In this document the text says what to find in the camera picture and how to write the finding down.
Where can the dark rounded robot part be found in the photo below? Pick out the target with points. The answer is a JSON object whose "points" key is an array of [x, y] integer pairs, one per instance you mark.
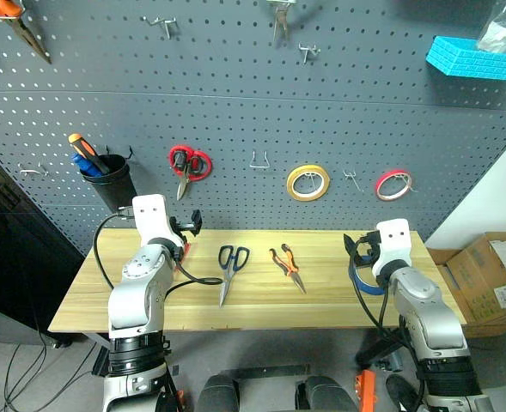
{"points": [[278, 392]]}

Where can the black plastic cup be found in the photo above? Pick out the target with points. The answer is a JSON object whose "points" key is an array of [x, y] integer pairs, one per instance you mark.
{"points": [[115, 184]]}

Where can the orange black needle-nose pliers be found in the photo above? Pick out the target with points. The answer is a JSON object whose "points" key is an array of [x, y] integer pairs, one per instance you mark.
{"points": [[290, 266]]}

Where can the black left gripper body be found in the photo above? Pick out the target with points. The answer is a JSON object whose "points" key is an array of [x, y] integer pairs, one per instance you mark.
{"points": [[180, 225]]}

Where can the yellow tape roll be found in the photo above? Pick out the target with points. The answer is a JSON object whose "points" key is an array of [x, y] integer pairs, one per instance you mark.
{"points": [[293, 189]]}

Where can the blue tape roll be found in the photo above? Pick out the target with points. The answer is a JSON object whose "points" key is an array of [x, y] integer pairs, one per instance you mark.
{"points": [[364, 285]]}

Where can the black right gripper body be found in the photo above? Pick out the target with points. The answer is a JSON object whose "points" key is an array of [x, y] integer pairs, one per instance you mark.
{"points": [[366, 245]]}

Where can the blue plastic basket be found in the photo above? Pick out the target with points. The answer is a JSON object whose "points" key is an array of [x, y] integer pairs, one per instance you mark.
{"points": [[471, 62]]}

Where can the brown cardboard box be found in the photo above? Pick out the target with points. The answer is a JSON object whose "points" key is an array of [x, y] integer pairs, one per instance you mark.
{"points": [[484, 283]]}

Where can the red tape roll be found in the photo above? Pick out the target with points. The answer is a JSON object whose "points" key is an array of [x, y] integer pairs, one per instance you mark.
{"points": [[381, 193]]}

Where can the orange black screwdriver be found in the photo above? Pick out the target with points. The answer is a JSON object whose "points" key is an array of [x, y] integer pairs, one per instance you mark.
{"points": [[87, 150]]}

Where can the black table leg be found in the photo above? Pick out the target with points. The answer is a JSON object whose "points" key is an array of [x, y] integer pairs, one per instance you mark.
{"points": [[377, 345]]}

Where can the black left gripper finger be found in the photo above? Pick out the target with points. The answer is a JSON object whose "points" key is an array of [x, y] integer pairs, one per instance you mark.
{"points": [[196, 222]]}

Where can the clear plastic bag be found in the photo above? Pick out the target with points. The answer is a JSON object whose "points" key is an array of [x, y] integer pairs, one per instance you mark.
{"points": [[504, 30]]}

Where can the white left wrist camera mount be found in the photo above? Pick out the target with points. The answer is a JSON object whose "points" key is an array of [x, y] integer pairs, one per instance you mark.
{"points": [[149, 219]]}

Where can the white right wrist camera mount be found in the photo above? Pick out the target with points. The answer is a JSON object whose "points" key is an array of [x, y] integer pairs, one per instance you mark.
{"points": [[392, 244]]}

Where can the orange plastic block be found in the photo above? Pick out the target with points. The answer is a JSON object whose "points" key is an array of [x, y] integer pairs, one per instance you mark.
{"points": [[365, 386]]}

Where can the silver double peg hook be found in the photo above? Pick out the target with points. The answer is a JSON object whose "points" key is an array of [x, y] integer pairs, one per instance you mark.
{"points": [[165, 25], [308, 50], [35, 171], [352, 177]]}

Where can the dark grey pegboard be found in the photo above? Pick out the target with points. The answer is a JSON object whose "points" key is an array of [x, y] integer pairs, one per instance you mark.
{"points": [[252, 107]]}

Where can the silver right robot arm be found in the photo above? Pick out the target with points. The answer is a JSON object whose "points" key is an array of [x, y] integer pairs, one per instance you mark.
{"points": [[428, 317]]}

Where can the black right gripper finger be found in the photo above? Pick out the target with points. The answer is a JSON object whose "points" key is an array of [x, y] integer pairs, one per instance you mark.
{"points": [[349, 243]]}

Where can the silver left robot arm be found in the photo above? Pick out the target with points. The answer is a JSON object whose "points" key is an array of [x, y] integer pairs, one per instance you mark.
{"points": [[136, 300]]}

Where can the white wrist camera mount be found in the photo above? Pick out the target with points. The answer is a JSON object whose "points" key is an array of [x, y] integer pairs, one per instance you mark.
{"points": [[392, 244], [149, 219]]}

